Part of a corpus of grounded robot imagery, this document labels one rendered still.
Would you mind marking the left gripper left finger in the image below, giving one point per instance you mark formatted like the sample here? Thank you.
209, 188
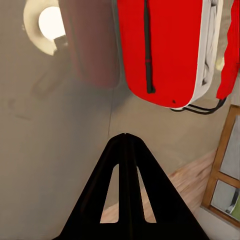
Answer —
84, 221

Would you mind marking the coffee table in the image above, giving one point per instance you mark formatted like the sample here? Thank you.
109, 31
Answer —
64, 95

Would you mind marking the radio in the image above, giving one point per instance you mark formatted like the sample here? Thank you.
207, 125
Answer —
169, 50

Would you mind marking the door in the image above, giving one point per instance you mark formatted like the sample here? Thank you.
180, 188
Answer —
222, 193

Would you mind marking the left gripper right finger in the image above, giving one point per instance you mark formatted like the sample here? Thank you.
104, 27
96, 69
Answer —
174, 219

